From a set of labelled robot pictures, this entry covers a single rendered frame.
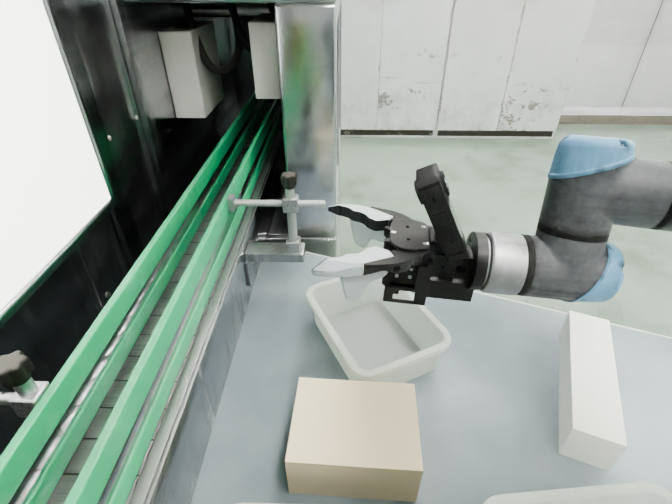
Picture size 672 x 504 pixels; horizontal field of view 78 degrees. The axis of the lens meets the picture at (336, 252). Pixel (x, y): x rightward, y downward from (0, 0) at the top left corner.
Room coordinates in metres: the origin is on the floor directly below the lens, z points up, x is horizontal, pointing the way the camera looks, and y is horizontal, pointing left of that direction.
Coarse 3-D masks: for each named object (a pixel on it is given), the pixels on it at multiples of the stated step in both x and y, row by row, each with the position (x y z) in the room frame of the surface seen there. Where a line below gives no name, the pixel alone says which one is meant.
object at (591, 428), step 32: (576, 320) 0.50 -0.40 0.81; (608, 320) 0.50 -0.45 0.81; (576, 352) 0.43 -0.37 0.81; (608, 352) 0.43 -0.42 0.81; (576, 384) 0.38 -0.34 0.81; (608, 384) 0.38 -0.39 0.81; (576, 416) 0.32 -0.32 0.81; (608, 416) 0.32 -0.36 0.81; (576, 448) 0.30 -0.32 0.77; (608, 448) 0.29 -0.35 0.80
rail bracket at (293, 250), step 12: (288, 180) 0.63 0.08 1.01; (288, 192) 0.64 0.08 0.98; (228, 204) 0.64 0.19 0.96; (240, 204) 0.64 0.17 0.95; (252, 204) 0.64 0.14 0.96; (264, 204) 0.64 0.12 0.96; (276, 204) 0.64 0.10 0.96; (288, 204) 0.63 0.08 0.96; (300, 204) 0.64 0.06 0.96; (312, 204) 0.64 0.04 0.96; (324, 204) 0.64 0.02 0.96; (288, 216) 0.64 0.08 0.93; (288, 228) 0.64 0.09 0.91; (288, 240) 0.64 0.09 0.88; (300, 240) 0.65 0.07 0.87; (252, 252) 0.63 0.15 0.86; (264, 252) 0.63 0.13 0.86; (276, 252) 0.63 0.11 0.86; (288, 252) 0.63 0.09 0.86; (300, 252) 0.63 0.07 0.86; (252, 264) 0.65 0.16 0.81; (252, 276) 0.64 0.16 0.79
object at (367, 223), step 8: (328, 208) 0.51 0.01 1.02; (336, 208) 0.50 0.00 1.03; (344, 208) 0.49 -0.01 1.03; (352, 208) 0.49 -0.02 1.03; (360, 208) 0.49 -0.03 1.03; (368, 208) 0.49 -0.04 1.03; (344, 216) 0.49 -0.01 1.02; (352, 216) 0.48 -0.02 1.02; (360, 216) 0.48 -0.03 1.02; (368, 216) 0.47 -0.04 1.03; (376, 216) 0.47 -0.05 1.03; (384, 216) 0.47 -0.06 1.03; (392, 216) 0.47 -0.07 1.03; (352, 224) 0.50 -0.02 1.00; (360, 224) 0.49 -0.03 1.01; (368, 224) 0.46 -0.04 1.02; (376, 224) 0.46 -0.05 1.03; (384, 224) 0.46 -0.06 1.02; (352, 232) 0.50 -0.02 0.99; (360, 232) 0.49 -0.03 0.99; (368, 232) 0.48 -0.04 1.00; (376, 232) 0.47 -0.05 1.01; (360, 240) 0.49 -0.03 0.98; (368, 240) 0.48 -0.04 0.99
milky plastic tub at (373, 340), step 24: (312, 288) 0.57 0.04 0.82; (336, 288) 0.59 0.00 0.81; (336, 312) 0.58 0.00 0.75; (360, 312) 0.58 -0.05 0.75; (384, 312) 0.58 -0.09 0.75; (408, 312) 0.54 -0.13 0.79; (336, 336) 0.45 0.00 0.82; (360, 336) 0.52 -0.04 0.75; (384, 336) 0.52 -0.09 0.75; (408, 336) 0.52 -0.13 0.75; (432, 336) 0.48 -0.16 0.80; (360, 360) 0.47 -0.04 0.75; (384, 360) 0.47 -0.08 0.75; (408, 360) 0.41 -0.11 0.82; (432, 360) 0.44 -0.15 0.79
